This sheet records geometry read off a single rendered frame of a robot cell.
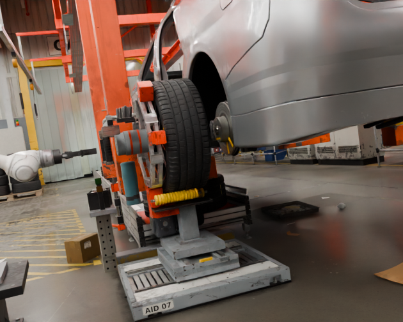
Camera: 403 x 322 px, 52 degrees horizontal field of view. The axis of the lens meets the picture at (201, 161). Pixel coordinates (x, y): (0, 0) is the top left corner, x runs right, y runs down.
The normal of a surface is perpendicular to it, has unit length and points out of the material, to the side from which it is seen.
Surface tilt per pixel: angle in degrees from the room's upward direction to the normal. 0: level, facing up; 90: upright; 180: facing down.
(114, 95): 90
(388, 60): 107
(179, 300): 90
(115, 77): 90
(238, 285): 90
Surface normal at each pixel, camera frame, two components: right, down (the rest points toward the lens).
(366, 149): 0.34, 0.00
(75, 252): -0.41, 0.11
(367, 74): 0.16, 0.35
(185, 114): 0.22, -0.29
